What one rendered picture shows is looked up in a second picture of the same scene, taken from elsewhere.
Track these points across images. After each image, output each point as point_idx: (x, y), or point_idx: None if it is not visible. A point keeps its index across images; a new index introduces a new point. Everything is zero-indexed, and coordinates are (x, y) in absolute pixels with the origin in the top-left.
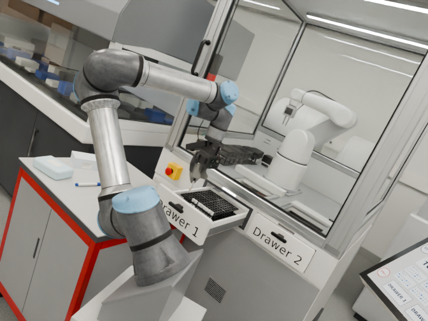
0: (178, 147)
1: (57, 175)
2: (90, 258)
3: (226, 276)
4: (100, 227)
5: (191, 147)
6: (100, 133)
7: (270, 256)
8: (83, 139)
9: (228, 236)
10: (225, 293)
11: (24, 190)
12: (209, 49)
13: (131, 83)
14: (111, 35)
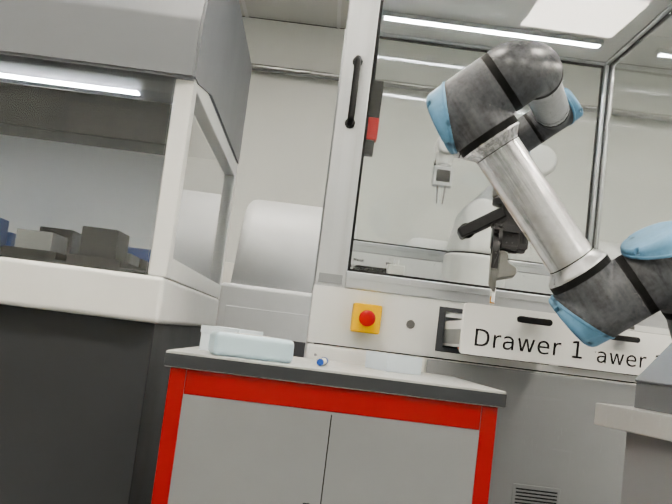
0: (352, 271)
1: (292, 349)
2: (492, 450)
3: (547, 465)
4: (592, 326)
5: (475, 228)
6: (536, 176)
7: (611, 383)
8: (158, 311)
9: (525, 390)
10: (558, 497)
11: (207, 420)
12: (362, 73)
13: (552, 90)
14: (188, 67)
